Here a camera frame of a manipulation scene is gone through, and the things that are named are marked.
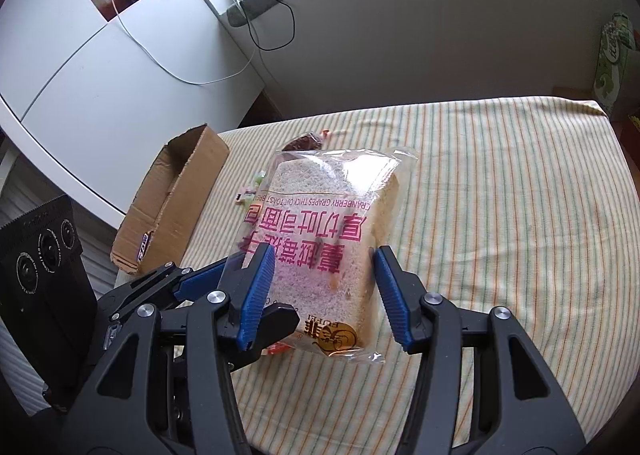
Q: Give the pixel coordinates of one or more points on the white bottle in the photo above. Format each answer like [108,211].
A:
[109,2]

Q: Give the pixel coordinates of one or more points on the striped table cloth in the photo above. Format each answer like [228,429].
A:
[500,210]

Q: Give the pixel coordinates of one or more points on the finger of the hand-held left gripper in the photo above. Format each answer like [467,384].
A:
[277,320]
[200,280]

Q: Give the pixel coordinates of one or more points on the red-wrapped dark snack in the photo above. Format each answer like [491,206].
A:
[302,141]

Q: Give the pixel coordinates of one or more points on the green carton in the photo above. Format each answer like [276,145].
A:
[612,75]

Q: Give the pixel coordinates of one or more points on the large brown chocolate bar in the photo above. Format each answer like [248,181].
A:
[144,245]

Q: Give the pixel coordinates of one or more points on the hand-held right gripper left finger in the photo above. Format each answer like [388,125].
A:
[257,295]

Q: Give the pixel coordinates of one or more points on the bagged sliced bread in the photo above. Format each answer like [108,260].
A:
[320,215]

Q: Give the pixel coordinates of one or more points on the white cabinet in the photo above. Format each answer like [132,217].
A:
[125,110]

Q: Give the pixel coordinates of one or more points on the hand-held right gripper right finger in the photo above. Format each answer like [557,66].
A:
[395,300]

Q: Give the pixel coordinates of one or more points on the green and white candy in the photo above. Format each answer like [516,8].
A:
[257,180]

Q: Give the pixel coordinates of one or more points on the cardboard box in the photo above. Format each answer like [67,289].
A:
[190,195]

